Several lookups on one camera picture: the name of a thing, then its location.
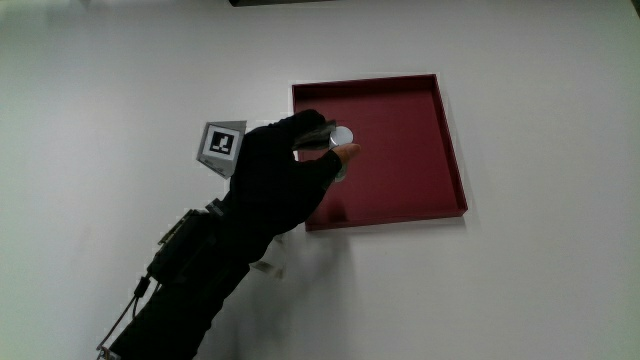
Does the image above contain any grey glue stick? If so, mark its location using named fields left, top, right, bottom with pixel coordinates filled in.
left=293, top=119, right=355, bottom=184

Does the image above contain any thin black cable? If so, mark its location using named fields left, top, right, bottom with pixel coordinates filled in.
left=96, top=274, right=152, bottom=359

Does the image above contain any person's left hand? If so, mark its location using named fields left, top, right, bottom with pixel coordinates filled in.
left=196, top=108, right=362, bottom=265

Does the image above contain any red square tray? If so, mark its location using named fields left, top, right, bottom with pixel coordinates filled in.
left=291, top=73, right=469, bottom=232

